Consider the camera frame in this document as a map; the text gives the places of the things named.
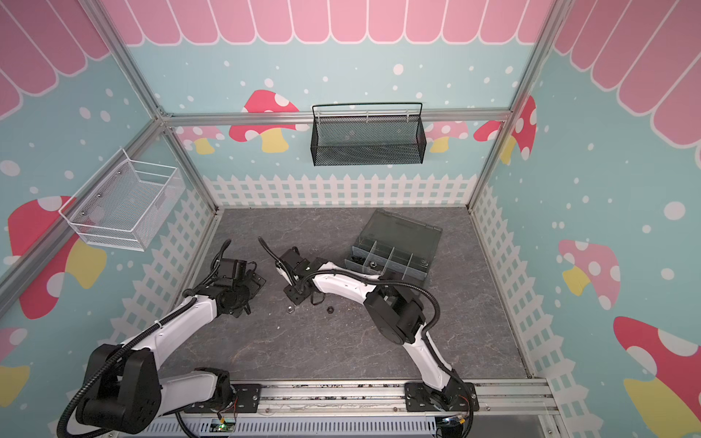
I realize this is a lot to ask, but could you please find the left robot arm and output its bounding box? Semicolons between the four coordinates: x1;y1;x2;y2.
56;240;266;437

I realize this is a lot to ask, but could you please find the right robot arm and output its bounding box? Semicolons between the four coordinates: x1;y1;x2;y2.
258;237;479;412

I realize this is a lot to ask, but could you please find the green compartment organizer box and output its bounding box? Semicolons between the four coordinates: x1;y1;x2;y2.
345;209;442;286

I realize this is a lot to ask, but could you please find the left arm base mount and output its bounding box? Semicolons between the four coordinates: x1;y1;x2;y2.
184;383;262;414

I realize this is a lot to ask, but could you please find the white wire mesh basket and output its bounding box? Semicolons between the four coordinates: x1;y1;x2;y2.
58;150;186;252

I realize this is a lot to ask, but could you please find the black wire mesh basket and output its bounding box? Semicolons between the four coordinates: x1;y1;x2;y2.
310;101;427;166

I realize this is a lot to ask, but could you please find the aluminium rail frame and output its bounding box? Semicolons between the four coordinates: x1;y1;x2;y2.
141;379;568;437

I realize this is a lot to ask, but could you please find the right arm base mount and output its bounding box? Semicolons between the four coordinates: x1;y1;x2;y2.
405;380;480;414

